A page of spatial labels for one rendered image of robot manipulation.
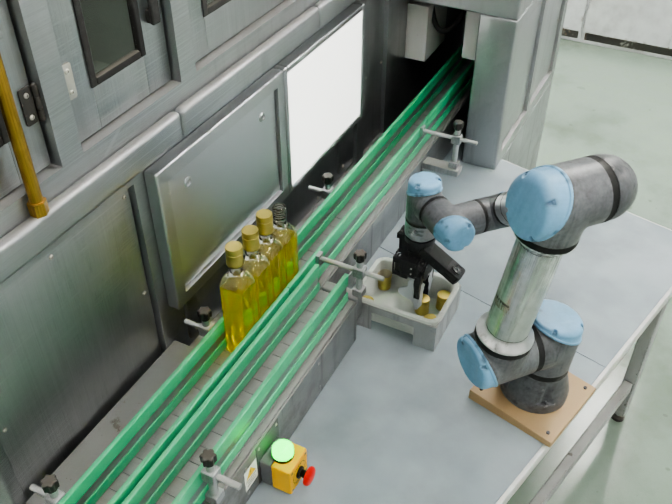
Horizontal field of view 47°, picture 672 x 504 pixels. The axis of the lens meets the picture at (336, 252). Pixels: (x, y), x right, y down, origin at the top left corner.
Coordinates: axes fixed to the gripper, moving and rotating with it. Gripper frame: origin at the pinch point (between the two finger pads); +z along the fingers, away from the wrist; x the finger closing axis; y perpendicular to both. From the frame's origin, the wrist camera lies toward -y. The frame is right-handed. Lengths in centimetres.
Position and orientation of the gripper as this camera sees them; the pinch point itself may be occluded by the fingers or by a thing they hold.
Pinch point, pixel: (422, 300)
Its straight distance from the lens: 192.3
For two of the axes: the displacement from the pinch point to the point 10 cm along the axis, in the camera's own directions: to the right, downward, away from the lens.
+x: -4.7, 5.6, -6.8
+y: -8.8, -3.0, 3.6
